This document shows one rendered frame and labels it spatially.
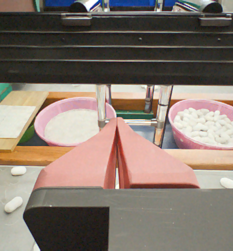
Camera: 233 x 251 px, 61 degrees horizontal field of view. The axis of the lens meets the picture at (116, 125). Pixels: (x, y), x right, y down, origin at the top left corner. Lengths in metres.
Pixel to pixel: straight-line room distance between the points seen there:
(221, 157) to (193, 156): 0.07
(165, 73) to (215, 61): 0.06
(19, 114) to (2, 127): 0.07
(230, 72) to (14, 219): 0.47
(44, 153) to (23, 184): 0.09
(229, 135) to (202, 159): 0.19
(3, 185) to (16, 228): 0.13
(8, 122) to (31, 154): 0.16
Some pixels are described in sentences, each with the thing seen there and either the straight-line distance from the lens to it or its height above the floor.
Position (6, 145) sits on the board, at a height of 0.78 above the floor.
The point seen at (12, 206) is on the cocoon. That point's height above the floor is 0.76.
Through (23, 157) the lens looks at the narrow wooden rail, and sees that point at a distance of 0.58.
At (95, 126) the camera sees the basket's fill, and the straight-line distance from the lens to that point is 0.68.
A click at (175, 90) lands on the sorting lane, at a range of 0.92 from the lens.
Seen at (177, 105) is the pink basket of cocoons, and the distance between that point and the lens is 0.76.
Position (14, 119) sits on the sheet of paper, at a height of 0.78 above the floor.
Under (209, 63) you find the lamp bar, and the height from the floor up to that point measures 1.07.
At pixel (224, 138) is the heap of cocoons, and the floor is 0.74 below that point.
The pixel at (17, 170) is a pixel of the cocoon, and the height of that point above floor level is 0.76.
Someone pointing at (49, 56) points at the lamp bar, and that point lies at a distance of 0.25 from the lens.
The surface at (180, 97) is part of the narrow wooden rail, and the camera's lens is 0.81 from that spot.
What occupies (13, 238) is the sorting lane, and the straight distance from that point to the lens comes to 0.48.
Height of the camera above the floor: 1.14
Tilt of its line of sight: 38 degrees down
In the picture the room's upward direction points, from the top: straight up
